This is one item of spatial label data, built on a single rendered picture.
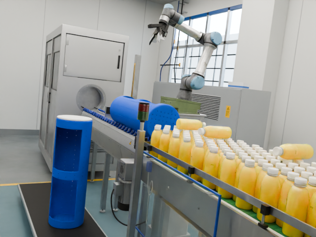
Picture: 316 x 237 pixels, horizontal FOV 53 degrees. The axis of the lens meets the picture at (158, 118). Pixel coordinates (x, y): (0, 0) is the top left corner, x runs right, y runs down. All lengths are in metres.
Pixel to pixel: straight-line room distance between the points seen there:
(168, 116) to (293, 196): 1.36
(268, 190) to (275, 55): 3.98
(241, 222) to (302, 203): 0.26
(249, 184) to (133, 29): 6.86
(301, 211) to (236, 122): 2.76
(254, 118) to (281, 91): 1.16
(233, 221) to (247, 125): 2.72
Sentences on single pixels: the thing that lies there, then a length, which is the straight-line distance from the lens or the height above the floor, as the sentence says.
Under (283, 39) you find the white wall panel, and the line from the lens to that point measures 5.25.
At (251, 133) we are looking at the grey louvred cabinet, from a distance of 4.08.
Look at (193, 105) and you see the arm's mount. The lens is 2.80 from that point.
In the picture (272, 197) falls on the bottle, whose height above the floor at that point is 1.00.
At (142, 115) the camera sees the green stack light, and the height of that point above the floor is 1.19.
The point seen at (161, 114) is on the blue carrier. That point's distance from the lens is 2.32.
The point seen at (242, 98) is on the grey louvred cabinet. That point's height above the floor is 1.33.
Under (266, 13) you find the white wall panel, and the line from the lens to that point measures 5.18.
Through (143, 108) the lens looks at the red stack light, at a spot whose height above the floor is 1.22.
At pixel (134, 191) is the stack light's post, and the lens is 1.87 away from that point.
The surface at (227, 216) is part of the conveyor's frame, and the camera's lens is 1.39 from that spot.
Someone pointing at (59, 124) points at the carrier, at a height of 0.98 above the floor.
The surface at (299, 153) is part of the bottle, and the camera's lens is 1.53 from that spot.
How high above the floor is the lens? 1.36
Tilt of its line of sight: 6 degrees down
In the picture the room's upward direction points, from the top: 6 degrees clockwise
